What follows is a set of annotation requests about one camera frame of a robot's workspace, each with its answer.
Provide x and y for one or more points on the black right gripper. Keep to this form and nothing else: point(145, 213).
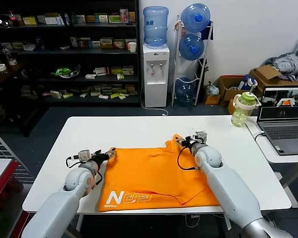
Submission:
point(190, 144)

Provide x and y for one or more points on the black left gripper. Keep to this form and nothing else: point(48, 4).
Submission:
point(99, 158)

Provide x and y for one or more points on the orange t-shirt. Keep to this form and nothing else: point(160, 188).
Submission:
point(144, 173)

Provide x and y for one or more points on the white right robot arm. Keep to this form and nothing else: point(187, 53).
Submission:
point(226, 183)

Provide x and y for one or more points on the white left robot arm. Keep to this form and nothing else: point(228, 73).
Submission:
point(52, 210)

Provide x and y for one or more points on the grey clothes pile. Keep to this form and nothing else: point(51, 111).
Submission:
point(286, 62)

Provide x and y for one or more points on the small yellow cardboard box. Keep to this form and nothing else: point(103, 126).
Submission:
point(230, 106)
point(212, 99)

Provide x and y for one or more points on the flat white red box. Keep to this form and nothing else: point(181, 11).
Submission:
point(103, 97)

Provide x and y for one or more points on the green flat box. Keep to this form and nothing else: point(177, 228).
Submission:
point(67, 95)
point(115, 96)

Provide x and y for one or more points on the grey plastic bag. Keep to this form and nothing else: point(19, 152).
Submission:
point(211, 89)

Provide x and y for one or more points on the white water dispenser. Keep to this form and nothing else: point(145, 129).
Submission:
point(155, 86)

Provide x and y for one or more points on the clear green-lidded drinking bottle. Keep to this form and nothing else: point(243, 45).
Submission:
point(241, 114)

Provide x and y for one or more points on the open brown cardboard box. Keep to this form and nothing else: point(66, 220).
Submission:
point(226, 93)

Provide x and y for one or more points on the black upright stand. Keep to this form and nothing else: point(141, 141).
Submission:
point(204, 71)

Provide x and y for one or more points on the white plug under table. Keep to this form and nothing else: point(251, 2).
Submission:
point(195, 217)

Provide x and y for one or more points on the small green white box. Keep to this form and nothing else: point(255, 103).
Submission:
point(120, 77)

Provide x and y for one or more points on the small white red box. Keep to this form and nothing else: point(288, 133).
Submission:
point(90, 76)

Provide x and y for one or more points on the white metal jug rack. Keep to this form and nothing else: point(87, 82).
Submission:
point(175, 61)

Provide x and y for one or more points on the beige carton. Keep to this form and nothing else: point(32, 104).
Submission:
point(56, 94)

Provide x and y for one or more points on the yellow green medicine box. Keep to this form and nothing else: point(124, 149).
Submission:
point(116, 70)

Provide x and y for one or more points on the blue white bag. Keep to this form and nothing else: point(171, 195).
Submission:
point(244, 83)

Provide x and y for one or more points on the glass bowl with green fruit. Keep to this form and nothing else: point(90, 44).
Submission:
point(64, 72)

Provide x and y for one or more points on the grey laptop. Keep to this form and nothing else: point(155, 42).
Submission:
point(283, 131)

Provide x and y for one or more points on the white paper cup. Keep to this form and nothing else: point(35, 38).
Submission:
point(132, 47)

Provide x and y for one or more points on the large brown cardboard box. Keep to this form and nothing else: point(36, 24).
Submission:
point(265, 72)

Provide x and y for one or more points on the white tan medicine box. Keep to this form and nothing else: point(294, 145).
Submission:
point(106, 43)

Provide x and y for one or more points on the white blue medicine box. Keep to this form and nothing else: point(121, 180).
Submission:
point(95, 44)

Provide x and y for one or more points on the black shelving unit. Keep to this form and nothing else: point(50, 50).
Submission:
point(64, 51)

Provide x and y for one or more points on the white beige medicine box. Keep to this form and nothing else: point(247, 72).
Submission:
point(128, 40)

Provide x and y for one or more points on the small white flat box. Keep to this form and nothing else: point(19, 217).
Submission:
point(64, 47)

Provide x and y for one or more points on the white blue upright box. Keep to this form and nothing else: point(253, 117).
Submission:
point(73, 41)

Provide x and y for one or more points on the blue labelled water jug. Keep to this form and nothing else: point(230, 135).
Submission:
point(155, 26)

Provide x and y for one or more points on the white side table leg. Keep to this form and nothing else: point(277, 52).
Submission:
point(293, 198)

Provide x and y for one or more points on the dark blue bottle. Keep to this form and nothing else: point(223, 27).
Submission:
point(39, 44)

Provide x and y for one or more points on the green white medicine box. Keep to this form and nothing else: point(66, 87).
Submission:
point(114, 19)

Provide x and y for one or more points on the tall pink printed box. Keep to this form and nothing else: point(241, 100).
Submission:
point(124, 15)

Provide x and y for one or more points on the white flat carton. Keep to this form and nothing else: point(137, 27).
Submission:
point(51, 20)

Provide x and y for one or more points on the yellow white medicine box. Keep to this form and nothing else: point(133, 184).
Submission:
point(29, 20)

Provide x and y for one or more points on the cola bottle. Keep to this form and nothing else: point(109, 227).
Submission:
point(14, 20)

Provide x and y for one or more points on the clear glass bowl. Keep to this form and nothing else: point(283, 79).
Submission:
point(4, 21)

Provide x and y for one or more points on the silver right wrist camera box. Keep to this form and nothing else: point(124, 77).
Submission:
point(201, 137)

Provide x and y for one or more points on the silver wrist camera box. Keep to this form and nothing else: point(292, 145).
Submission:
point(201, 137)
point(84, 155)

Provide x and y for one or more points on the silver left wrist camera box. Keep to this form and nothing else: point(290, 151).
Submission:
point(84, 155)

